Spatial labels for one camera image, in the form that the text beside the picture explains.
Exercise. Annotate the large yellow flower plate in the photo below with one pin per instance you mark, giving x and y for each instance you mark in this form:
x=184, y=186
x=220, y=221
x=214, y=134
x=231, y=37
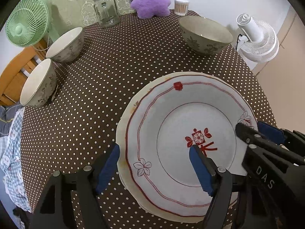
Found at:
x=121, y=135

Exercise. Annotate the wooden bed headboard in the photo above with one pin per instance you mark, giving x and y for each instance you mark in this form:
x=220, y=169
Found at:
x=13, y=78

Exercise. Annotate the green desk fan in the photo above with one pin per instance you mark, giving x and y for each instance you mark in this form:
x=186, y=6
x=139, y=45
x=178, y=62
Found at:
x=29, y=22

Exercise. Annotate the white floor fan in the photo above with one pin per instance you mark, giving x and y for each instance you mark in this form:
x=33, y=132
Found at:
x=262, y=44

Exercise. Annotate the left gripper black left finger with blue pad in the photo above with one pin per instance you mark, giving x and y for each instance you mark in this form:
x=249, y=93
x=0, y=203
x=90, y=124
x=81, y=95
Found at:
x=55, y=209

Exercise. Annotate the green patterned board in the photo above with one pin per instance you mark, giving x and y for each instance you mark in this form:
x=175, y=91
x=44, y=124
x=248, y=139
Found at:
x=68, y=14

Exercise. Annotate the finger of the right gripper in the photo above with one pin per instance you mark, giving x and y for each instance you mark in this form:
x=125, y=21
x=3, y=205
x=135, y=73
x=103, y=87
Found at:
x=290, y=139
x=251, y=136

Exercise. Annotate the brown polka dot tablecloth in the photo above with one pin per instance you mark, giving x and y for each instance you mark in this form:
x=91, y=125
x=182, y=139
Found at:
x=93, y=92

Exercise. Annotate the grey striped pillow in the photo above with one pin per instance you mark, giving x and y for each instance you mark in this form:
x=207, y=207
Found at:
x=7, y=114

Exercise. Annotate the cotton swab container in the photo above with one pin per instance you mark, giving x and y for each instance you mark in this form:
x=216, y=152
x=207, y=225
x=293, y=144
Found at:
x=181, y=7

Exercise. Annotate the glass jar black lid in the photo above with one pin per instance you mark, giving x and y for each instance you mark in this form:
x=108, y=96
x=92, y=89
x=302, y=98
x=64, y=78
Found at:
x=106, y=11

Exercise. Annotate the grey floral bowl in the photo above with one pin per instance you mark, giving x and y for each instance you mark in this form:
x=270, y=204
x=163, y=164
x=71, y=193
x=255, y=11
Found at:
x=40, y=85
x=67, y=47
x=204, y=36

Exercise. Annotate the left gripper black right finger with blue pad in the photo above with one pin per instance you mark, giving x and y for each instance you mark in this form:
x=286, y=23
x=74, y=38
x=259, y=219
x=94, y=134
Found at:
x=217, y=182

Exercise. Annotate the white plate red pattern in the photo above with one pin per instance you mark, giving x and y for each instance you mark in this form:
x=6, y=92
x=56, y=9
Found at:
x=185, y=147

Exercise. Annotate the blue checkered cat blanket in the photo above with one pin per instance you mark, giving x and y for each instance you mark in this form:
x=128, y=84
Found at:
x=11, y=163

